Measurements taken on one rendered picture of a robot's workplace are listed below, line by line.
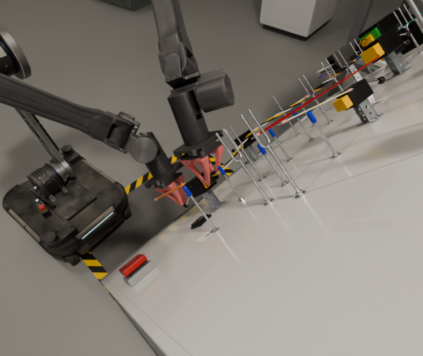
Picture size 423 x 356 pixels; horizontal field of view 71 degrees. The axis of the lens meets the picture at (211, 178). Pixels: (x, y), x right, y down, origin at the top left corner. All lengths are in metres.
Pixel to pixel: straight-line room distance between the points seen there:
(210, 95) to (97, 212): 1.36
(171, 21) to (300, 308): 0.59
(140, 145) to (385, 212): 0.50
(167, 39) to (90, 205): 1.36
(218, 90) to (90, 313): 1.50
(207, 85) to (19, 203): 1.66
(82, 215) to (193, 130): 1.33
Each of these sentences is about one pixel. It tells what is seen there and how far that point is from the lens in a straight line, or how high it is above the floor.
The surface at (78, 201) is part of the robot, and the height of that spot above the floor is 0.26.
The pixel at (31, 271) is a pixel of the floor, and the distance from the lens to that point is 2.08.
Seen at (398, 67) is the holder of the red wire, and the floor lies 1.27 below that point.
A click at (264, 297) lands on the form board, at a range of 0.27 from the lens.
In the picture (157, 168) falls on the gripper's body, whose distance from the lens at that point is 0.74.
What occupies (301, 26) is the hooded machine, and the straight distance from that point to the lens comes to 4.00.
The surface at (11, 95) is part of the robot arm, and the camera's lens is 0.67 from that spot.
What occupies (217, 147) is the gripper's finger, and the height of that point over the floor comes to 1.23.
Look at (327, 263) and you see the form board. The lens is 0.27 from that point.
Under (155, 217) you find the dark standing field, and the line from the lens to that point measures 2.01.
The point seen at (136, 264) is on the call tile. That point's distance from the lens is 0.60.
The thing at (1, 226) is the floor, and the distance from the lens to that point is 2.37.
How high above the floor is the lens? 1.66
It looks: 50 degrees down
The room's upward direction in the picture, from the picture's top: straight up
